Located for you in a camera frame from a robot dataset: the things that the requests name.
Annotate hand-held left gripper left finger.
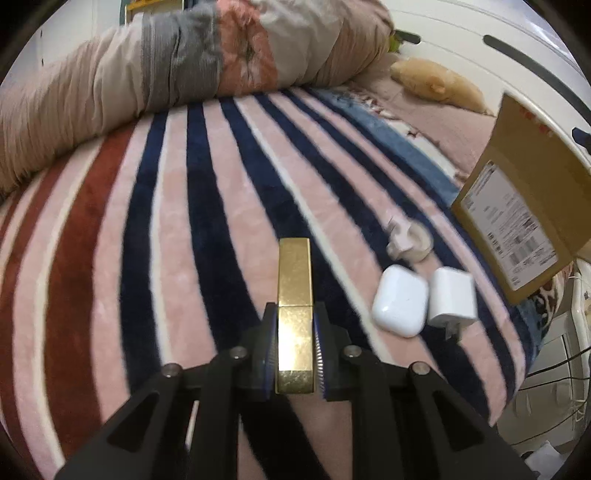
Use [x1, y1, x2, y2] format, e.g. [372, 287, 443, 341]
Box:
[54, 302, 279, 480]

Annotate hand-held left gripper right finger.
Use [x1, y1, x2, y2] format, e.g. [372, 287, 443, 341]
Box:
[312, 303, 536, 480]

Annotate gold rectangular lipstick tube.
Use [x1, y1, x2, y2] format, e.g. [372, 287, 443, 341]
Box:
[276, 237, 317, 394]

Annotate white earbuds case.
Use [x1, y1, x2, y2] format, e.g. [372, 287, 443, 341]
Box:
[372, 264, 429, 339]

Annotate white charger plug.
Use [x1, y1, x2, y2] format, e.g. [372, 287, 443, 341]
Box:
[427, 267, 478, 342]

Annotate cardboard box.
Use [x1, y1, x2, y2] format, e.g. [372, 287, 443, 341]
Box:
[451, 93, 591, 305]

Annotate striped plush blanket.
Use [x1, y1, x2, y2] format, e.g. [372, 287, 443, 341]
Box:
[0, 87, 539, 480]

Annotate white drawer cabinet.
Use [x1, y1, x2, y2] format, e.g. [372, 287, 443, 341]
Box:
[496, 261, 591, 455]

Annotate pink bed sheet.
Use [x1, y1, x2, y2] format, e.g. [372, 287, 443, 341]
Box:
[344, 55, 502, 183]

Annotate pink grey quilt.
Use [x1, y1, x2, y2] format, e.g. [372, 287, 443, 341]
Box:
[0, 0, 396, 197]

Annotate beige plush toy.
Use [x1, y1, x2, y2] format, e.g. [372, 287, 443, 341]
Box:
[390, 57, 495, 116]

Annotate white wardrobe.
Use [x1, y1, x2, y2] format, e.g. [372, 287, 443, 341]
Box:
[384, 0, 591, 160]

